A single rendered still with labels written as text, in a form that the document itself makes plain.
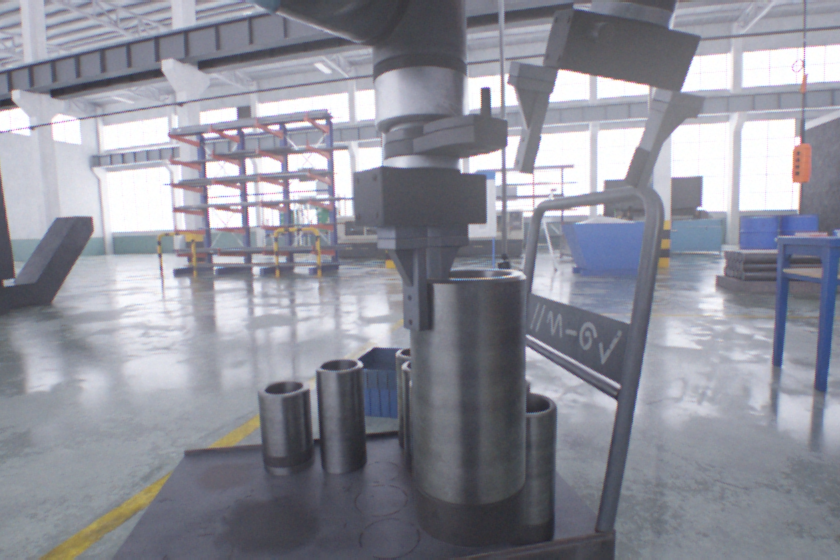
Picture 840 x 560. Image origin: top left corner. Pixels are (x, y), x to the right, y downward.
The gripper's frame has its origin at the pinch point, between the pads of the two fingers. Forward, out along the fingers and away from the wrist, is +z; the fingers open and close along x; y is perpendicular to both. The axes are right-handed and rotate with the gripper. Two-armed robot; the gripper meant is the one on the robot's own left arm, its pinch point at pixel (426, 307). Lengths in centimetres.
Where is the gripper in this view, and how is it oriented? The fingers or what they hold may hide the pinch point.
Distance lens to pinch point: 44.1
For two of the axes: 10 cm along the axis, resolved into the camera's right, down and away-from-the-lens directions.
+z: 0.3, 9.9, 1.1
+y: -6.2, -0.7, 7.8
